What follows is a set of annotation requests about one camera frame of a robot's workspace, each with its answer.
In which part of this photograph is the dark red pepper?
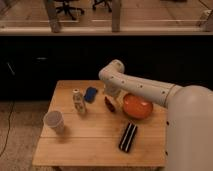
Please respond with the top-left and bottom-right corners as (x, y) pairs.
(104, 96), (116, 113)

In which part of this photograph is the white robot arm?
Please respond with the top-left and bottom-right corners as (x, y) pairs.
(98, 59), (213, 171)

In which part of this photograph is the orange ceramic bowl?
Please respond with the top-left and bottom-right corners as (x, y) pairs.
(122, 93), (153, 119)

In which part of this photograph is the blue sponge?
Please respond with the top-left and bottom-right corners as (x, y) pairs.
(84, 87), (98, 103)

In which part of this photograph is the small clear plastic bottle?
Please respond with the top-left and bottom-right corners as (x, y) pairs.
(73, 89), (86, 114)

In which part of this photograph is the translucent plastic cup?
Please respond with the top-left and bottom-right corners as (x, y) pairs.
(43, 111), (65, 134)

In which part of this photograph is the black office chair right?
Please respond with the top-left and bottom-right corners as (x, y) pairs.
(92, 0), (113, 14)

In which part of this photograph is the black office chair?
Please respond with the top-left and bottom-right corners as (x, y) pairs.
(54, 0), (85, 21)
(92, 0), (113, 14)

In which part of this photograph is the black office chair left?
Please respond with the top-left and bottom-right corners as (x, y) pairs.
(54, 0), (85, 21)

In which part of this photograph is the black cable on floor left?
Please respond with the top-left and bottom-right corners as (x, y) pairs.
(0, 99), (16, 158)

